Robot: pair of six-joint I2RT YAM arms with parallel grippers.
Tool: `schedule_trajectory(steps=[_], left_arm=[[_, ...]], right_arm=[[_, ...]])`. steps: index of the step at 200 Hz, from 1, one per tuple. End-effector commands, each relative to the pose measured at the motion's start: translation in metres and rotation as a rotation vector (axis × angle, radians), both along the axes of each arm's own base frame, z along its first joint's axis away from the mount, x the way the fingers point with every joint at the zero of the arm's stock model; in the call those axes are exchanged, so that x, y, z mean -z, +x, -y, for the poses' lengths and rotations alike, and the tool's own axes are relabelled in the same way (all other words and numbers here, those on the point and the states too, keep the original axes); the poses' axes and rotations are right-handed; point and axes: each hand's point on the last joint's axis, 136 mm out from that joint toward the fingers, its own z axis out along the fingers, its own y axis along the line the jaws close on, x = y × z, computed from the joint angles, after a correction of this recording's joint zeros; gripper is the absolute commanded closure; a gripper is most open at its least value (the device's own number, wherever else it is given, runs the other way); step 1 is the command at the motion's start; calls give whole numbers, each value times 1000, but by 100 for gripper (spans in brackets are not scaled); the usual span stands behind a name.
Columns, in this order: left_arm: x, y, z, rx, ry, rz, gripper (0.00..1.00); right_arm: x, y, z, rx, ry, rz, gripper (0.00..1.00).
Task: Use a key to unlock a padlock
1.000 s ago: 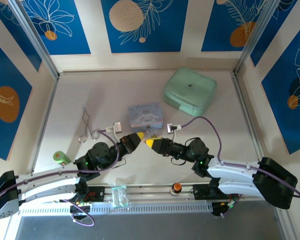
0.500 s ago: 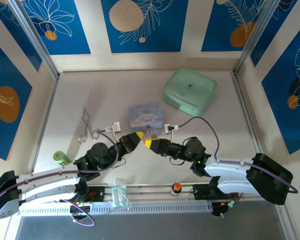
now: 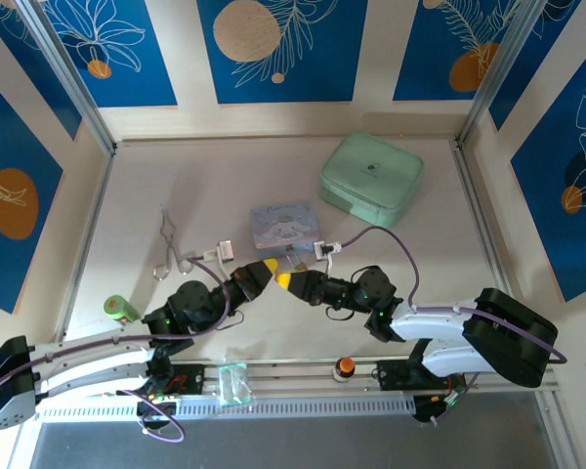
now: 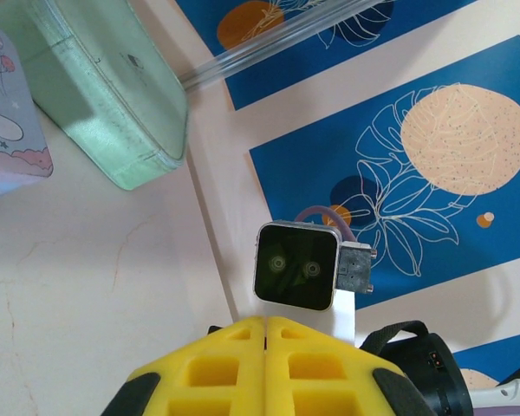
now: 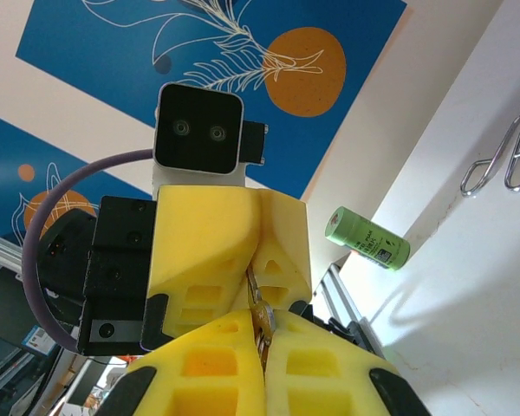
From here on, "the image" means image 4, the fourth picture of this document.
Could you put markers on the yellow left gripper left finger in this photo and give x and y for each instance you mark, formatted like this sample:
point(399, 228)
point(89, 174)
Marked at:
point(212, 372)

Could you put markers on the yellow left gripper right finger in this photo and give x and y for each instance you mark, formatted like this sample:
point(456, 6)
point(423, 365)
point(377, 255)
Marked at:
point(316, 372)

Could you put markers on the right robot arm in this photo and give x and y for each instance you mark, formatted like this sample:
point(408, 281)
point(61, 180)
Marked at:
point(507, 392)

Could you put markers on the blue leaf print placemat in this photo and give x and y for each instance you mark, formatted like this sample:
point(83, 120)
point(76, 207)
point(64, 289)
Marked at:
point(329, 173)
point(312, 56)
point(489, 359)

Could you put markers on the mint green zipper case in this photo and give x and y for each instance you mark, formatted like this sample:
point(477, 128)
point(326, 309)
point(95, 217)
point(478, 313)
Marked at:
point(108, 95)

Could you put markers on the clear acrylic rod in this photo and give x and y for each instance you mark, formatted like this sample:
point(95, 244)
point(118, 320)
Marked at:
point(260, 47)

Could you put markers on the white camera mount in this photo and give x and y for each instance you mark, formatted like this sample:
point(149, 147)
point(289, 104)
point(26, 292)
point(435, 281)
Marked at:
point(342, 316)

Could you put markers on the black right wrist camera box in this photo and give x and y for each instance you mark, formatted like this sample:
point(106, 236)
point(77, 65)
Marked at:
point(294, 266)

